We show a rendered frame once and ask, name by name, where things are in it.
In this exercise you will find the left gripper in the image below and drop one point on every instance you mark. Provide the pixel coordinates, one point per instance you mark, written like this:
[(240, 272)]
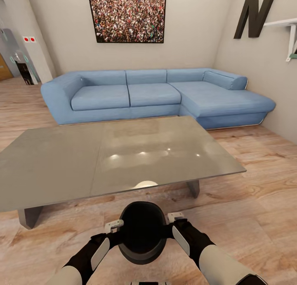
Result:
[(117, 238)]

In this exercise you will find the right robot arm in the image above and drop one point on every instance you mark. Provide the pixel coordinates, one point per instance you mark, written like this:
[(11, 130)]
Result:
[(217, 266)]

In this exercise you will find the picture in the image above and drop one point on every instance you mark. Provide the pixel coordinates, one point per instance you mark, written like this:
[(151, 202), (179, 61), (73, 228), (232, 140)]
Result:
[(128, 21)]

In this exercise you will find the coffee table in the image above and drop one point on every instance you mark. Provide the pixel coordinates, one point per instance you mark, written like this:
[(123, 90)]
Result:
[(45, 166)]

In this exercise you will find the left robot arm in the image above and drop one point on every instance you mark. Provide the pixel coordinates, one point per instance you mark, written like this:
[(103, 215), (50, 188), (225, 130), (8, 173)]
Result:
[(82, 265)]

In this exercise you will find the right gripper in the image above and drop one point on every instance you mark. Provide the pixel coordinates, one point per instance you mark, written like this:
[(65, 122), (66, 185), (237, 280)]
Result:
[(166, 231)]

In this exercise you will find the cauldron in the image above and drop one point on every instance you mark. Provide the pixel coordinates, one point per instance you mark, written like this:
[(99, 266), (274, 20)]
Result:
[(142, 222)]

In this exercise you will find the standing mirror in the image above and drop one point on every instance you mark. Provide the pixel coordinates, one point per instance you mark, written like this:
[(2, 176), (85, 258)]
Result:
[(18, 57)]

